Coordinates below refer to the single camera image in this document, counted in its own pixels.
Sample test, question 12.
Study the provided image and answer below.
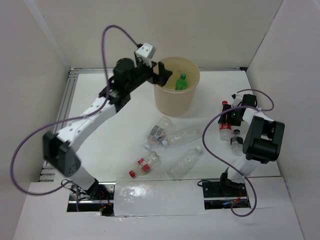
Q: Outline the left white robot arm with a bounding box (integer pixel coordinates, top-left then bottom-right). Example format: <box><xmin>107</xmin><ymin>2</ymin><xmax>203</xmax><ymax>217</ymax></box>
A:
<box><xmin>42</xmin><ymin>58</ymin><xmax>173</xmax><ymax>200</ymax></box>

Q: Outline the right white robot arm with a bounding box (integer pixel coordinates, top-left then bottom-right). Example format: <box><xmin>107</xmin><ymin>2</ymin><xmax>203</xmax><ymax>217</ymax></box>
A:
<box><xmin>218</xmin><ymin>93</ymin><xmax>285</xmax><ymax>197</ymax></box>

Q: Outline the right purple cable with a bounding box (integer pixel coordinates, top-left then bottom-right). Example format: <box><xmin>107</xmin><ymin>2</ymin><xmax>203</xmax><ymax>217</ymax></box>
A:
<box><xmin>201</xmin><ymin>89</ymin><xmax>275</xmax><ymax>218</ymax></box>

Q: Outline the red cap red label bottle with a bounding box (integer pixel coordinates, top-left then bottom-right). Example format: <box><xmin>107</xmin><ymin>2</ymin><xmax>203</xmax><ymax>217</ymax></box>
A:
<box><xmin>129</xmin><ymin>151</ymin><xmax>161</xmax><ymax>178</ymax></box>

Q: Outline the white taped cover sheet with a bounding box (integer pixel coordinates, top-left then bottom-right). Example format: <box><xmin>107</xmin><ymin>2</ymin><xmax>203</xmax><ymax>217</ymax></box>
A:
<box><xmin>113</xmin><ymin>180</ymin><xmax>206</xmax><ymax>217</ymax></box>

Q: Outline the clear bottle white cap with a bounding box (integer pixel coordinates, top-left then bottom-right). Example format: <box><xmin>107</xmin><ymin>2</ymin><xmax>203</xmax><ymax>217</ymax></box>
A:
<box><xmin>161</xmin><ymin>124</ymin><xmax>203</xmax><ymax>149</ymax></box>
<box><xmin>166</xmin><ymin>146</ymin><xmax>203</xmax><ymax>180</ymax></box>

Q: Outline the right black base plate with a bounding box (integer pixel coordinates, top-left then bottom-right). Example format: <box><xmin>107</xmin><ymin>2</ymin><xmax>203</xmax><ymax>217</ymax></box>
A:
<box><xmin>197</xmin><ymin>179</ymin><xmax>251</xmax><ymax>210</ymax></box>

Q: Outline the blue label clear bottle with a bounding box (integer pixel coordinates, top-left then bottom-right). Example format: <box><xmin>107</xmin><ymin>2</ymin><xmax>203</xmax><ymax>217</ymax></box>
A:
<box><xmin>144</xmin><ymin>116</ymin><xmax>174</xmax><ymax>151</ymax></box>

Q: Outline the beige round plastic bin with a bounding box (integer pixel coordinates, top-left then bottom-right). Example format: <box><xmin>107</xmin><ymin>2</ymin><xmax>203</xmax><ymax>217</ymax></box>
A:
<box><xmin>153</xmin><ymin>56</ymin><xmax>201</xmax><ymax>117</ymax></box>

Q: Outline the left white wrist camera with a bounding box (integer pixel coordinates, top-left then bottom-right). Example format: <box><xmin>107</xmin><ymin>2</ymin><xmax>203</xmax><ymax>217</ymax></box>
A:
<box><xmin>134</xmin><ymin>42</ymin><xmax>156</xmax><ymax>68</ymax></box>

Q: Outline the left metal base mount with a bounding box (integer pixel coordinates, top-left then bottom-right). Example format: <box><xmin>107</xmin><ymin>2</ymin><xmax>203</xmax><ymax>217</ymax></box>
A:
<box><xmin>65</xmin><ymin>182</ymin><xmax>116</xmax><ymax>217</ymax></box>

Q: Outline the clear bottle white cap upper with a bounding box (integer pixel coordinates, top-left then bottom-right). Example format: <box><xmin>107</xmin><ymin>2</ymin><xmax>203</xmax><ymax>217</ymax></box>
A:
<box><xmin>161</xmin><ymin>124</ymin><xmax>203</xmax><ymax>149</ymax></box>

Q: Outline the purple cable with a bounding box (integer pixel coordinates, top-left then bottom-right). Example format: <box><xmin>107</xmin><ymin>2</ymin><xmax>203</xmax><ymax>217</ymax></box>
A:
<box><xmin>9</xmin><ymin>24</ymin><xmax>141</xmax><ymax>196</ymax></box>
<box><xmin>201</xmin><ymin>89</ymin><xmax>275</xmax><ymax>218</ymax></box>

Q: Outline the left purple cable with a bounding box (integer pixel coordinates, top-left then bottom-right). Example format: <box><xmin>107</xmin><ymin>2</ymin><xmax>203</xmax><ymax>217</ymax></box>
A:
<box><xmin>9</xmin><ymin>24</ymin><xmax>141</xmax><ymax>196</ymax></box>

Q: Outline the clear bottle white cap lower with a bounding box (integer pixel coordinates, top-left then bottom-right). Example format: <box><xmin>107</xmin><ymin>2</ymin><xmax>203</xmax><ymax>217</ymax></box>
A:
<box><xmin>166</xmin><ymin>146</ymin><xmax>203</xmax><ymax>180</ymax></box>

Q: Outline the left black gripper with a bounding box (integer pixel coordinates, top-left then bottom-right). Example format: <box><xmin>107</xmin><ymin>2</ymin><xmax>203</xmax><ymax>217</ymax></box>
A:
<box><xmin>126</xmin><ymin>58</ymin><xmax>173</xmax><ymax>93</ymax></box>

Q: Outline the green plastic bottle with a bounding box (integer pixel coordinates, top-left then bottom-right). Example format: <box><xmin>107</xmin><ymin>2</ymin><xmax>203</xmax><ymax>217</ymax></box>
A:
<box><xmin>174</xmin><ymin>73</ymin><xmax>188</xmax><ymax>91</ymax></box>

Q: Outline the black label small bottle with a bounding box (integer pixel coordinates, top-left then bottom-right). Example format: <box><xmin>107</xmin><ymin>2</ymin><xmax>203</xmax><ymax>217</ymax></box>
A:
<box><xmin>230</xmin><ymin>129</ymin><xmax>244</xmax><ymax>156</ymax></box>

